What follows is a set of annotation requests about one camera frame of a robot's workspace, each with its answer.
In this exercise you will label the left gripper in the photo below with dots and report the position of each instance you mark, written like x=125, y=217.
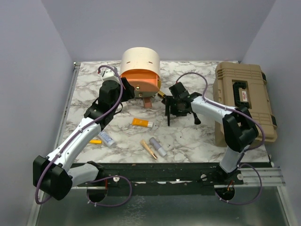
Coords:
x=129, y=92

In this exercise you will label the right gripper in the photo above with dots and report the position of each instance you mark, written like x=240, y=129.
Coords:
x=170, y=100

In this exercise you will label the black gold lipstick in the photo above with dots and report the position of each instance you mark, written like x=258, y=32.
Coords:
x=161, y=95

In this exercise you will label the peach top drawer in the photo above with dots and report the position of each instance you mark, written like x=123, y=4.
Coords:
x=143, y=81

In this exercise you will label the yellow drawer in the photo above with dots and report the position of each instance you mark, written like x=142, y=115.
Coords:
x=159, y=83

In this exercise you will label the cream round drawer organizer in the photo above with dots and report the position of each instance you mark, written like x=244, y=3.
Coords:
x=140, y=58

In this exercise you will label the black angled makeup brush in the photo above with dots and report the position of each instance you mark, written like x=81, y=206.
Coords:
x=196, y=119

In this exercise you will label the black fan brush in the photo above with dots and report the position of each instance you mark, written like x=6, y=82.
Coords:
x=168, y=119

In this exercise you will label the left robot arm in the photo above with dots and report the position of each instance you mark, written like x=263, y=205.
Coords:
x=95, y=119

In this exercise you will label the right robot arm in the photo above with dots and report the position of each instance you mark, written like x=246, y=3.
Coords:
x=238, y=126

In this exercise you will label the pink blush palette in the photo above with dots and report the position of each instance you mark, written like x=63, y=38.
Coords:
x=147, y=102

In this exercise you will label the orange sunscreen tube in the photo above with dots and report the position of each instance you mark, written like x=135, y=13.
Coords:
x=142, y=123

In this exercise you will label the lavender white bottle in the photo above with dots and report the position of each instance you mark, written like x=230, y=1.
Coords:
x=157, y=146

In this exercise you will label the beige gold concealer tube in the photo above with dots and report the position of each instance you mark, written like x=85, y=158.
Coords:
x=148, y=149

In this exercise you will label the white blue tube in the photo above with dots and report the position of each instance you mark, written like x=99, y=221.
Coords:
x=106, y=139

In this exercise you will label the yellow mascara tube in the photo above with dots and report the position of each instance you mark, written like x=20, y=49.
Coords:
x=95, y=142

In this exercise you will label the tan plastic tool case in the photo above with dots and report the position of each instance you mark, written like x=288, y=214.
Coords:
x=245, y=85

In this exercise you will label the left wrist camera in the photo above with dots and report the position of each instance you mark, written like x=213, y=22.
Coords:
x=108, y=75

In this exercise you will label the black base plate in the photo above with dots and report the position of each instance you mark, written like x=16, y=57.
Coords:
x=123, y=187

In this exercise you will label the aluminium rail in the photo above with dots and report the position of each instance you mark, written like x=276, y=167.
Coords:
x=263, y=176

